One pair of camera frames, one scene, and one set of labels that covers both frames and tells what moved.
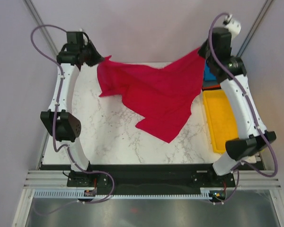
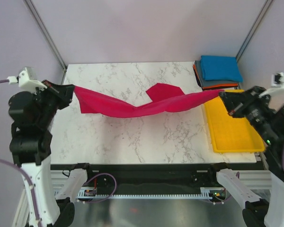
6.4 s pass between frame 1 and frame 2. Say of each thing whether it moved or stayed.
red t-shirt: moved
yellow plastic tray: stayed
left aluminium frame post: stayed
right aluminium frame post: stayed
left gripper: moved
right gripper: moved
